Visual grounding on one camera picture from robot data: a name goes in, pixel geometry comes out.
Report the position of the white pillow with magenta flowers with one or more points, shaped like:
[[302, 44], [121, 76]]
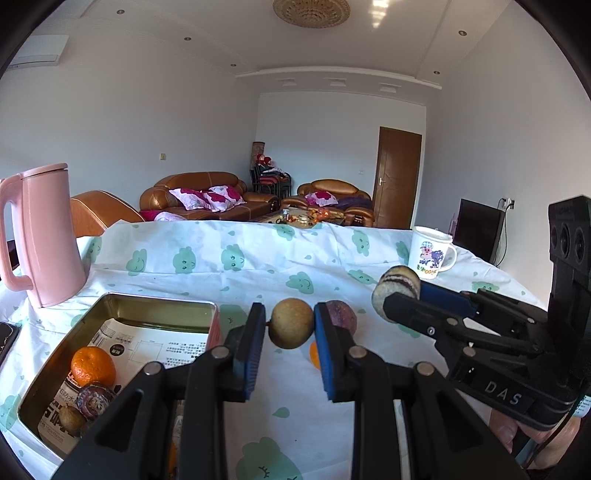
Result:
[[187, 198], [226, 197]]

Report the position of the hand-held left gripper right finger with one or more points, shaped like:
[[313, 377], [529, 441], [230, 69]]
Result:
[[325, 360]]

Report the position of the brown leather chair back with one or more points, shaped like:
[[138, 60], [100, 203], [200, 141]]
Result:
[[101, 207]]

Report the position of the person's right hand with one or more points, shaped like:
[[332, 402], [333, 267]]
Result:
[[503, 431]]

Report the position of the printed paper leaflet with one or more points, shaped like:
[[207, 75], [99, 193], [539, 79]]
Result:
[[152, 341]]

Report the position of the pink rectangular tin box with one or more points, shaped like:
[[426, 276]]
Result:
[[161, 309]]

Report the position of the pink electric kettle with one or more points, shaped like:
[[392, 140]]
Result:
[[46, 230]]

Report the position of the brown wooden door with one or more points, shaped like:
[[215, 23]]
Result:
[[397, 175]]

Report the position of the cluttered coffee table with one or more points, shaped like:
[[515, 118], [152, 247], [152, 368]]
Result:
[[268, 219]]

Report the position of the tall patterned vase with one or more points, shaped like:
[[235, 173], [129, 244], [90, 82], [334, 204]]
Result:
[[258, 150]]

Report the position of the large orange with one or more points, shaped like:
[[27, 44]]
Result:
[[92, 364]]

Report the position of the brown longan fruit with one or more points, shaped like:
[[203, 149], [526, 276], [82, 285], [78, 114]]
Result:
[[291, 323], [71, 417]]

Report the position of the purple passion fruit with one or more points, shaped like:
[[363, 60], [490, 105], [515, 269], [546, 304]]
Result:
[[344, 318]]

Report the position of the purple blanket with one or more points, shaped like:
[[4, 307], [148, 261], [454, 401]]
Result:
[[355, 203]]

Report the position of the dark wrinkled passion fruit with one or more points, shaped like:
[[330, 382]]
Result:
[[94, 400]]

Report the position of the white tablecloth with green clouds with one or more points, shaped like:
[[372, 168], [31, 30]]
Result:
[[277, 258]]

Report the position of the small flowered cushion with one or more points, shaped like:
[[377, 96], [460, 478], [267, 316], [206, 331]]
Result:
[[321, 198]]

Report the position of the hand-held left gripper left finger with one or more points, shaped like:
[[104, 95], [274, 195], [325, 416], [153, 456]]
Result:
[[256, 360]]

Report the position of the white cartoon mug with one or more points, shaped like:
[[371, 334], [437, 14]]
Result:
[[429, 254]]

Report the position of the round golden ceiling lamp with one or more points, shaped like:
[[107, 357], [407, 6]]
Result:
[[311, 11]]

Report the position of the striped pale round fruit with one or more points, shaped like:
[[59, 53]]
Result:
[[397, 284]]

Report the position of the black smartphone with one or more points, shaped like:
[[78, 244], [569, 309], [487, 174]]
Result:
[[7, 341]]

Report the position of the brown leather sofa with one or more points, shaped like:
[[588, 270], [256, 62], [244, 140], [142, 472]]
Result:
[[198, 179]]

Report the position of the black television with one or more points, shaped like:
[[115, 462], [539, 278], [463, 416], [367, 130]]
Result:
[[478, 230]]

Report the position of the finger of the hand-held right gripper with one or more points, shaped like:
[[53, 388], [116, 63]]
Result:
[[415, 316], [443, 299]]

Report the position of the small orange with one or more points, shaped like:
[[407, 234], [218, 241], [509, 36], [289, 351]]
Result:
[[315, 355]]

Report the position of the dark stacked chairs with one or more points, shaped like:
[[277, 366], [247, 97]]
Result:
[[270, 182]]

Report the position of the brown leather armchair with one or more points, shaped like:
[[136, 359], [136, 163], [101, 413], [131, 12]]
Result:
[[330, 185]]

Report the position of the white air conditioner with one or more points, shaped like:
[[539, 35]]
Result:
[[37, 53]]

